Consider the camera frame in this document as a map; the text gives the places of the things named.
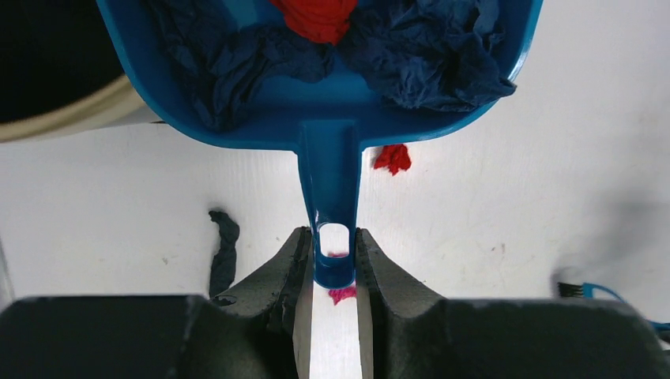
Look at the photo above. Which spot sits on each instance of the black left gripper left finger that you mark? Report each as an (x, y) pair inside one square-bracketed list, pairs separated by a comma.
[(259, 328)]

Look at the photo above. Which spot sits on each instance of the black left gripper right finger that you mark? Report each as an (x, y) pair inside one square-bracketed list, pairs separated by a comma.
[(407, 330)]

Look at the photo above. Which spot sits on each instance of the blue dustpan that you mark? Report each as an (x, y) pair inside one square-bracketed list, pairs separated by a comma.
[(327, 123)]

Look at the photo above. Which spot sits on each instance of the dark blue curved paper scrap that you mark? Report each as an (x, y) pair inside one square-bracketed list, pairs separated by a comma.
[(222, 67)]

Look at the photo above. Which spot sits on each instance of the large red paper scrap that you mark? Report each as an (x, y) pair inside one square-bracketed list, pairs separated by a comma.
[(320, 21)]

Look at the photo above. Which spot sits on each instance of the long black paper scrap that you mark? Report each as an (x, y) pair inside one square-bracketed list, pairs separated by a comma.
[(223, 266)]

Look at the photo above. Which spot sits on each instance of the magenta paper scrap left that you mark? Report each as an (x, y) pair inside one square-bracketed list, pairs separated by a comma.
[(341, 294)]

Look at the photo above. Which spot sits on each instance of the small red paper scrap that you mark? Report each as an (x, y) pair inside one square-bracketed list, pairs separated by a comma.
[(393, 158)]

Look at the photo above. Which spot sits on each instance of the dark blue gold-rimmed bin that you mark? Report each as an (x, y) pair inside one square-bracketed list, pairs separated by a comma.
[(60, 73)]

